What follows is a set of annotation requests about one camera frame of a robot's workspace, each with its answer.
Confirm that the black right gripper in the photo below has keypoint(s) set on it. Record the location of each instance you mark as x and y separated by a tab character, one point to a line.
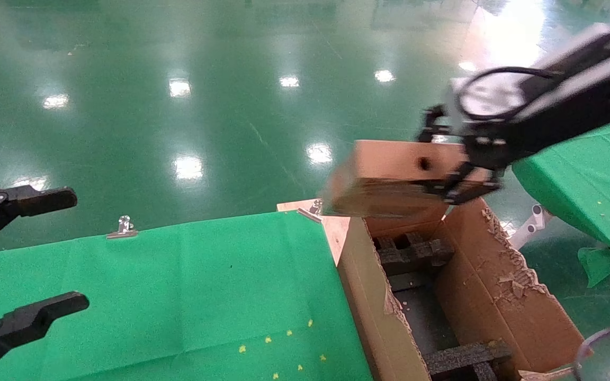
538	132

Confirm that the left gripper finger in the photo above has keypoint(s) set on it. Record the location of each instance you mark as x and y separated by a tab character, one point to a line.
24	323
29	201

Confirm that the small brown cardboard box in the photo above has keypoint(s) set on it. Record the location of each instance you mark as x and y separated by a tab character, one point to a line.
384	164

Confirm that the large open cardboard carton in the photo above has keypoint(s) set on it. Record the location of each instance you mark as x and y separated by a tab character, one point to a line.
495	296

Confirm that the silver binder clip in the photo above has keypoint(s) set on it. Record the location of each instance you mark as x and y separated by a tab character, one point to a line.
315	207
123	228

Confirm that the white metal stand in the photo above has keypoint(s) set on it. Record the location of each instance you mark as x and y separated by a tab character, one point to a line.
535	217

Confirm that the green table cloth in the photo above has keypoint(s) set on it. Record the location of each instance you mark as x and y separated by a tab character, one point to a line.
178	296
591	174

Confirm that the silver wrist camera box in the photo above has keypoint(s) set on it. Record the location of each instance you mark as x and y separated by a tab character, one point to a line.
490	98

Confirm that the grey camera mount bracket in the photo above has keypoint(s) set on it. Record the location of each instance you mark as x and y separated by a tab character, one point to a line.
580	45

